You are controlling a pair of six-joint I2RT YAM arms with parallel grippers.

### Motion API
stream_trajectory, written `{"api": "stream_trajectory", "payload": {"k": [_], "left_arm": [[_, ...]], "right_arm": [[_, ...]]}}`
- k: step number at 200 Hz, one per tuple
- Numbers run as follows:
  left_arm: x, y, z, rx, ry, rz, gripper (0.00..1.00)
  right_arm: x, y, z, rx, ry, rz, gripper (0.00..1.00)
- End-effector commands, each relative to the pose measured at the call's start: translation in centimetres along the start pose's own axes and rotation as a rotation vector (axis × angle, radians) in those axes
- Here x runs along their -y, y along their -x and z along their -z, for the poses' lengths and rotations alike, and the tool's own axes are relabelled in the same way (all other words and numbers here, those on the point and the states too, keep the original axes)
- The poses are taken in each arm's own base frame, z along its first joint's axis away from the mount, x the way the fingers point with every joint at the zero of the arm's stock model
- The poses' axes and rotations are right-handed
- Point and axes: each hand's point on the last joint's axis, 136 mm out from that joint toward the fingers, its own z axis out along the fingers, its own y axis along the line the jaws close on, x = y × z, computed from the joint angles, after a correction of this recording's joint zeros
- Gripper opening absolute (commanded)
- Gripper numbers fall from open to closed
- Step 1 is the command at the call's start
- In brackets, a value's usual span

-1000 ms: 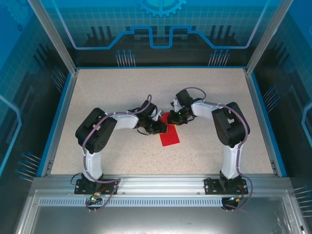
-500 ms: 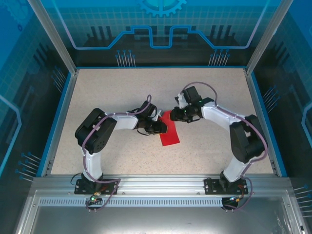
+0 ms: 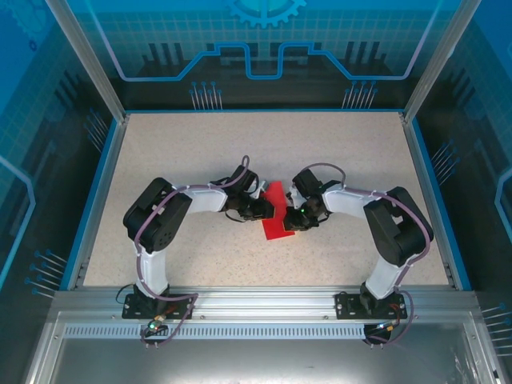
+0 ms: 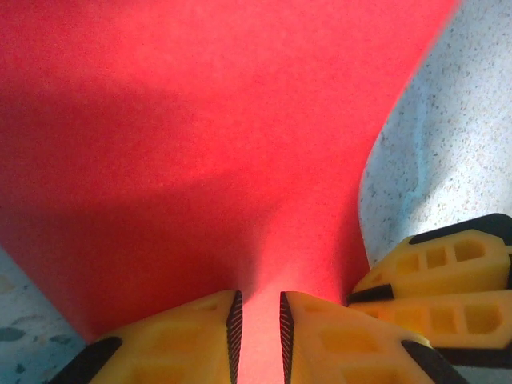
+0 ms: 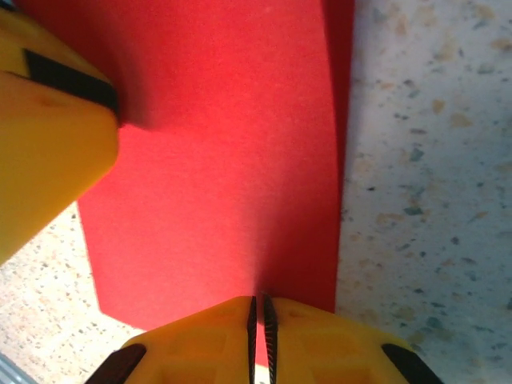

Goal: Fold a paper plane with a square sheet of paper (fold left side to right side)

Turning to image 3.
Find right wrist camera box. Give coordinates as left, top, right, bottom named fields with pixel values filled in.
left=286, top=182, right=305, bottom=207

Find grey sheet metal tray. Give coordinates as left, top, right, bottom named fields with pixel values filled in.
left=23, top=311, right=505, bottom=384

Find aluminium table edge rail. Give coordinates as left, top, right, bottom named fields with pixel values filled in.
left=66, top=113, right=131, bottom=291
left=399, top=113, right=472, bottom=291

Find aluminium frame post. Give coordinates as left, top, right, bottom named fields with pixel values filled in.
left=399, top=0, right=479, bottom=123
left=42, top=0, right=131, bottom=123

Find brass cable connector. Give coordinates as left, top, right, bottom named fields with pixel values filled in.
left=374, top=319, right=401, bottom=335
left=146, top=314, right=167, bottom=333

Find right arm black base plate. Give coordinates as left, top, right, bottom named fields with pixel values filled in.
left=334, top=290, right=409, bottom=320

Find grooved aluminium mounting rail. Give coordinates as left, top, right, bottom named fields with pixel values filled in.
left=54, top=286, right=481, bottom=321

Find slotted aluminium cable duct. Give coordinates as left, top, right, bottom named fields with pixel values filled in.
left=63, top=324, right=371, bottom=341

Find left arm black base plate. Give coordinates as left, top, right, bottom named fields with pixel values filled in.
left=122, top=293, right=196, bottom=320

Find blue gear print panel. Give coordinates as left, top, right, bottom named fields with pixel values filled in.
left=75, top=0, right=453, bottom=111

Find blue circuit print panel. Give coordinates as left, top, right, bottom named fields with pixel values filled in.
left=0, top=0, right=121, bottom=384
left=411, top=0, right=512, bottom=341

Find red square paper sheet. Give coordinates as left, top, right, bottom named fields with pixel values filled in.
left=261, top=181, right=296, bottom=242

